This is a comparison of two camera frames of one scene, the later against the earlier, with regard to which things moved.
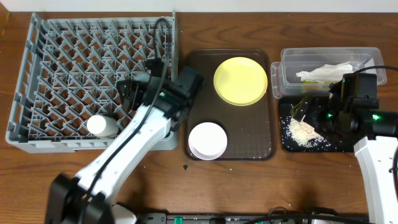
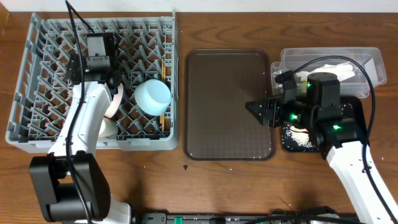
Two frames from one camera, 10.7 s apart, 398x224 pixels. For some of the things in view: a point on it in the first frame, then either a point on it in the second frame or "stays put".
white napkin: [329, 72] stays put
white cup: [104, 127] stays put
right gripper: [318, 105] → [267, 105]
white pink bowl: [208, 140] → [115, 101]
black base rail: [268, 218] stays put
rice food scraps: [304, 134] stays put
